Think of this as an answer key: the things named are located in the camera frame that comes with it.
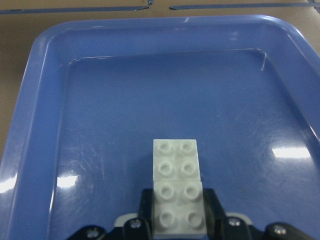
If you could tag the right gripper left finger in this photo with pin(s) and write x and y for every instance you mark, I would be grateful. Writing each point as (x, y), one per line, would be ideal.
(135, 228)

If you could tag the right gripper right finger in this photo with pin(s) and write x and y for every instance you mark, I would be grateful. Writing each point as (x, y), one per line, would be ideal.
(223, 226)

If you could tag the white block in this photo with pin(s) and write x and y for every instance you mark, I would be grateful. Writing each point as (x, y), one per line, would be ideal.
(175, 160)
(178, 211)

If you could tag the blue plastic tray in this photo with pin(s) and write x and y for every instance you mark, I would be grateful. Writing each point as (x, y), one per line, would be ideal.
(95, 94)

